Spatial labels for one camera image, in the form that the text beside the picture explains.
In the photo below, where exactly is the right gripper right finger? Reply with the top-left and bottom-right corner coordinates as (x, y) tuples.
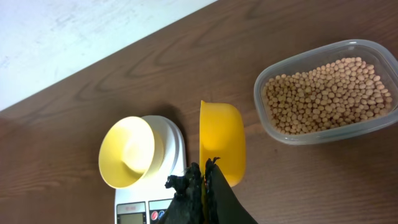
(205, 157), (257, 224)

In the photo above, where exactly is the pale yellow bowl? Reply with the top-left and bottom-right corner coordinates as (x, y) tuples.
(98, 116), (165, 189)

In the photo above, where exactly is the white digital kitchen scale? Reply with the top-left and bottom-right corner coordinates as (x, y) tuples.
(114, 115), (187, 224)

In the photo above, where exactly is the yellow measuring scoop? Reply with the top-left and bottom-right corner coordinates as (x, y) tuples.
(198, 100), (246, 224)

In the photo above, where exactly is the pile of soybeans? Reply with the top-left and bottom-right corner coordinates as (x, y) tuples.
(261, 57), (393, 135)

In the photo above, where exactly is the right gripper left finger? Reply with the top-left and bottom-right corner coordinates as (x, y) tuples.
(157, 162), (204, 224)

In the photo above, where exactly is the clear plastic container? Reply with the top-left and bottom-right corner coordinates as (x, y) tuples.
(254, 40), (397, 145)

